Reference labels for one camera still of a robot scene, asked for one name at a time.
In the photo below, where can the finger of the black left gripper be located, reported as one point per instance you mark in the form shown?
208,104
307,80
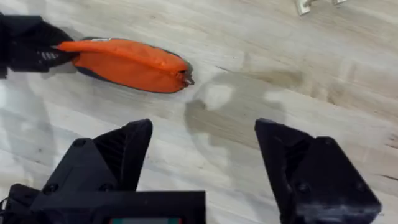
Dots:
28,31
34,60

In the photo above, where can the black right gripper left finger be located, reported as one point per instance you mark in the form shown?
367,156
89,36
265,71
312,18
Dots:
102,168

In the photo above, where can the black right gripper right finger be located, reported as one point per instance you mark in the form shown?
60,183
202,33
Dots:
317,186

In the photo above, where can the orange soft zip bag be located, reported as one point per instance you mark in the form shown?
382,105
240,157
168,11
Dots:
130,65

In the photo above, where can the white plastic piece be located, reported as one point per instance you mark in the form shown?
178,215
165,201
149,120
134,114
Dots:
303,7

